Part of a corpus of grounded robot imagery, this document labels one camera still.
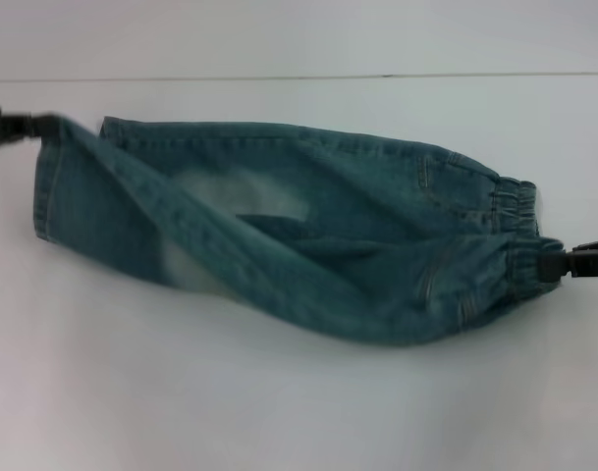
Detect blue denim shorts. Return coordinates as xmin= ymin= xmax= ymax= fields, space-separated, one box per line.
xmin=31 ymin=115 xmax=565 ymax=352

